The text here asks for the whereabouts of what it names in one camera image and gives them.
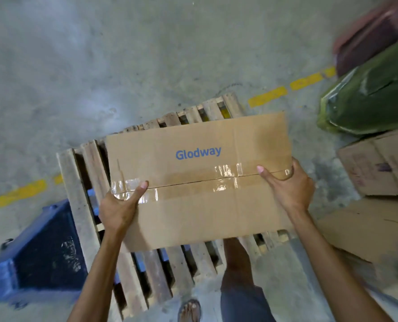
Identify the person's right hand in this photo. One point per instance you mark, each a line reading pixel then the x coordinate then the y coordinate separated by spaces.
pixel 294 192

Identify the person's left hand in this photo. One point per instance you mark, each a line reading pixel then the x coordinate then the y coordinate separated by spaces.
pixel 118 211

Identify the wooden pallet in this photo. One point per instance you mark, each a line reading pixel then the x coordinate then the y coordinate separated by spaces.
pixel 81 197

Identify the blue Glodway box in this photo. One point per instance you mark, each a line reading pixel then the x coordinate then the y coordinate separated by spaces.
pixel 202 211

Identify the brown cardboard box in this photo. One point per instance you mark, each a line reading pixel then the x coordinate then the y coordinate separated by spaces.
pixel 380 164

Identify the person's left forearm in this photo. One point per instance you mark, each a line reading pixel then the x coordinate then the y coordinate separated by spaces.
pixel 95 281

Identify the person's right forearm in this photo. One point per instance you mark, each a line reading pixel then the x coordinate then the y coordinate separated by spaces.
pixel 336 271

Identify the person's right leg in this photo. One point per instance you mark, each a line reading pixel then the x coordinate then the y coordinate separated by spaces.
pixel 237 264

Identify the person's leg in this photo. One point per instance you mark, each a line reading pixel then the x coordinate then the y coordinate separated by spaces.
pixel 189 312
pixel 237 264

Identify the person's left leg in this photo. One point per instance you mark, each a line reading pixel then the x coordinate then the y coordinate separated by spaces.
pixel 189 312

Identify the blue pallet jack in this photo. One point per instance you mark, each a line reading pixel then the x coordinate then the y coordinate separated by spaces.
pixel 41 251

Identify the green plastic bag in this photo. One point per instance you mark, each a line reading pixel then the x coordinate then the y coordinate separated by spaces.
pixel 370 97

